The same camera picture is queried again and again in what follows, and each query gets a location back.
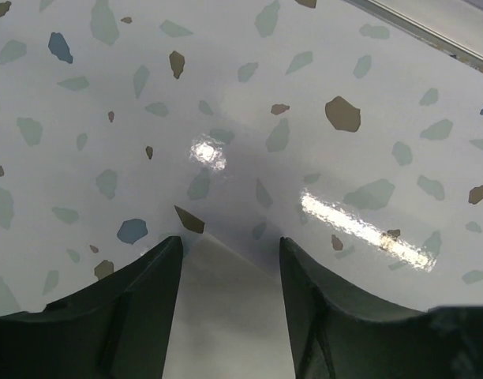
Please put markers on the aluminium rail frame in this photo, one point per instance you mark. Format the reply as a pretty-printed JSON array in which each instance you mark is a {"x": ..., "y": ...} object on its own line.
[{"x": 456, "y": 26}]

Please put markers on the white Coca-Cola t-shirt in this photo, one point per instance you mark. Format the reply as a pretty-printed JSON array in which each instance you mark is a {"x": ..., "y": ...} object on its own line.
[{"x": 229, "y": 320}]

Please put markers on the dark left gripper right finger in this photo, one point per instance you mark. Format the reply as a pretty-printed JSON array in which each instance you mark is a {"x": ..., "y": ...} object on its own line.
[{"x": 338, "y": 330}]

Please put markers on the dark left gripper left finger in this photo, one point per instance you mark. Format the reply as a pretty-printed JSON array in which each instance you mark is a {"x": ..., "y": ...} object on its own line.
[{"x": 118, "y": 327}]

